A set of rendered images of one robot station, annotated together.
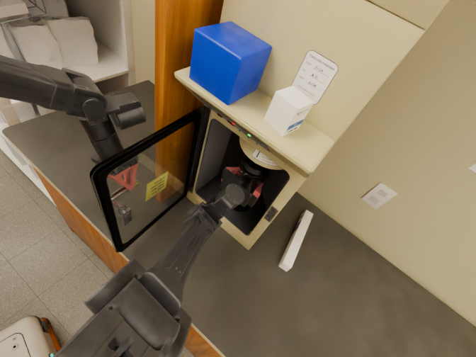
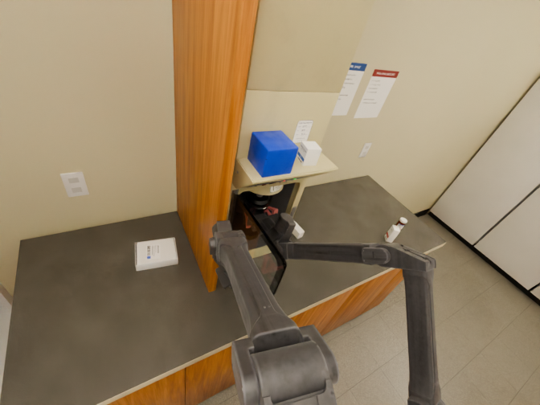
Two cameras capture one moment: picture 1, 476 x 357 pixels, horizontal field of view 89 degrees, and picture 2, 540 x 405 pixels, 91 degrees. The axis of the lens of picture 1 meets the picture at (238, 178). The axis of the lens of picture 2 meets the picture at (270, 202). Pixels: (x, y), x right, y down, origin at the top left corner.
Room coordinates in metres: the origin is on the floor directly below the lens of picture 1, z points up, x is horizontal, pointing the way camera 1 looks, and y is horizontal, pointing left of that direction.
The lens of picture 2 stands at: (0.04, 0.65, 1.94)
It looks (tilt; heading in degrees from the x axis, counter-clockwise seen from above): 40 degrees down; 302
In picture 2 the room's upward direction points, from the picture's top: 16 degrees clockwise
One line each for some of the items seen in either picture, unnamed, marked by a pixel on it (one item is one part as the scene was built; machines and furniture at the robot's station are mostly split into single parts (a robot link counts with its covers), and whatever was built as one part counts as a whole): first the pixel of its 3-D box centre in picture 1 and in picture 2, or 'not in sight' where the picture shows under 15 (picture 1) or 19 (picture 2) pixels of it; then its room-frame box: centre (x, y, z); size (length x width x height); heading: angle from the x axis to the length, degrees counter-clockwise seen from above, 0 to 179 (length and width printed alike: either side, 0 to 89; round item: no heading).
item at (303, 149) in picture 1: (247, 126); (286, 176); (0.41, 0.03, 1.46); 0.32 x 0.11 x 0.10; 71
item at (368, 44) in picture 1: (268, 136); (255, 176); (0.58, -0.03, 1.33); 0.32 x 0.25 x 0.77; 71
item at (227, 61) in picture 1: (229, 62); (272, 153); (0.43, 0.10, 1.56); 0.10 x 0.10 x 0.09; 71
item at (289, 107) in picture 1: (287, 110); (308, 153); (0.39, -0.03, 1.54); 0.05 x 0.05 x 0.06; 62
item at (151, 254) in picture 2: not in sight; (156, 253); (0.73, 0.33, 0.96); 0.16 x 0.12 x 0.04; 64
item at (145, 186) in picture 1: (155, 186); (247, 264); (0.35, 0.20, 1.19); 0.30 x 0.01 x 0.40; 163
